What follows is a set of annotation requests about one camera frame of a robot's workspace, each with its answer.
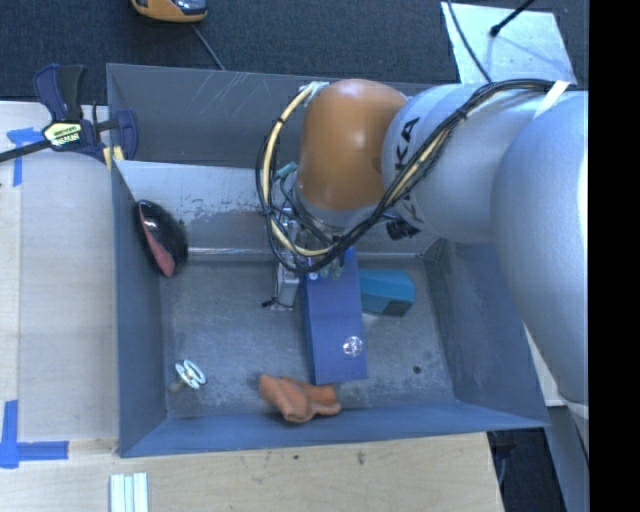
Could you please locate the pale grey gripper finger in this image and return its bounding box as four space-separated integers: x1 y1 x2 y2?
285 264 302 311
273 263 288 311

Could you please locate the blue flat block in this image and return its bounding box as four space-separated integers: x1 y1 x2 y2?
299 246 370 387

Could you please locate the grey metal bin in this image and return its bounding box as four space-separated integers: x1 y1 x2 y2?
105 62 552 459

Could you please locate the teal block with dark end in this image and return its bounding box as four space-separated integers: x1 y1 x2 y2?
358 268 417 318

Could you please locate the orange cloth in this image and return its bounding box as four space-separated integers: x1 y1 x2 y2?
257 374 343 425

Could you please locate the black and pink oval object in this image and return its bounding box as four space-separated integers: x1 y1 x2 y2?
132 199 190 279

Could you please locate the pale wood board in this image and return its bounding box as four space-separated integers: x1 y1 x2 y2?
18 102 122 444

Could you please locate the black cylinder on white bracket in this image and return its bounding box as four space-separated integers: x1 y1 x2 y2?
385 218 420 241

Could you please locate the white ring-shaped small part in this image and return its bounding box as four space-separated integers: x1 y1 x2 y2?
168 358 208 394

